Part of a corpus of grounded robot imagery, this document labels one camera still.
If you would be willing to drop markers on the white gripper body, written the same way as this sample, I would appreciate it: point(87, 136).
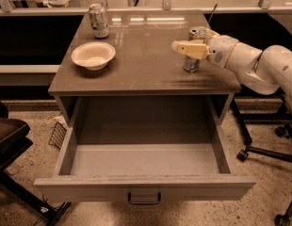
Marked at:
point(220, 52)

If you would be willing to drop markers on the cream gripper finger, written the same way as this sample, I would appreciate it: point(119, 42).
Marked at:
point(207, 34)
point(191, 49)

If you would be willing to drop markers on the slim redbull can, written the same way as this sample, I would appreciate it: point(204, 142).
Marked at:
point(191, 64)

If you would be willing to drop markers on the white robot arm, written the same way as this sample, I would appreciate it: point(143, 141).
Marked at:
point(263, 71)

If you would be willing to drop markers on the grey drawer cabinet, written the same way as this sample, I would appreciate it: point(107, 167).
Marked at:
point(144, 62)

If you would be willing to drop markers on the short soda can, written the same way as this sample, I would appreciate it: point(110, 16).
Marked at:
point(98, 21)

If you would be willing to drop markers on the open grey top drawer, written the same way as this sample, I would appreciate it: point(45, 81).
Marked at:
point(144, 144)

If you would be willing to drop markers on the thin black antenna rod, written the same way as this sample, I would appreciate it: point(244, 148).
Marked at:
point(212, 13)

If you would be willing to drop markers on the white paper bowl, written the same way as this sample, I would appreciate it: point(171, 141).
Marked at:
point(93, 56)

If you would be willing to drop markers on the black office chair right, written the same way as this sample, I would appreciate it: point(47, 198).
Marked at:
point(263, 151)

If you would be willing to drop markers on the black chair left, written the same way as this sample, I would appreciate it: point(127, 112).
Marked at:
point(13, 143)

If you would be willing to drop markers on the black drawer handle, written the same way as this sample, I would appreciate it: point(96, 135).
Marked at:
point(144, 199)

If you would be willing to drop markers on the wire mesh basket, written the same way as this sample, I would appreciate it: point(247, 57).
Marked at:
point(57, 136)

